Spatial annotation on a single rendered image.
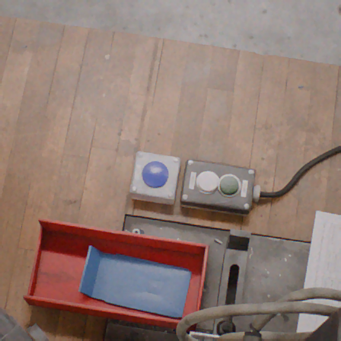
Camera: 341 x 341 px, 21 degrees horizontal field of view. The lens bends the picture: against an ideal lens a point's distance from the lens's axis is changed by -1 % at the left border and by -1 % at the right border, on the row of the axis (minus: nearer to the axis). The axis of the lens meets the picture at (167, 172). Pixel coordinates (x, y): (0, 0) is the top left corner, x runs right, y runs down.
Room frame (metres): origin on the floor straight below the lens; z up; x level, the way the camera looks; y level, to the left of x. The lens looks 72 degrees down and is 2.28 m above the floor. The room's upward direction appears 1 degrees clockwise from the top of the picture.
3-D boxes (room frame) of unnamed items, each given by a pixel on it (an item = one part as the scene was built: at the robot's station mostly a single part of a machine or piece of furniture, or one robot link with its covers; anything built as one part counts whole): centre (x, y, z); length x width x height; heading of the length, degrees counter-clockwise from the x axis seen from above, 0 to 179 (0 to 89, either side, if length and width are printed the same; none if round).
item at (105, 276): (0.27, 0.04, 0.92); 0.15 x 0.07 x 0.03; 79
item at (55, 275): (0.27, 0.07, 0.93); 0.25 x 0.12 x 0.06; 82
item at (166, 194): (0.43, 0.02, 0.90); 0.07 x 0.07 x 0.06; 82
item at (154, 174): (0.43, 0.02, 0.93); 0.04 x 0.04 x 0.02
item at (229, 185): (0.41, -0.09, 0.93); 0.03 x 0.03 x 0.02
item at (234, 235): (0.30, -0.10, 0.95); 0.06 x 0.03 x 0.09; 172
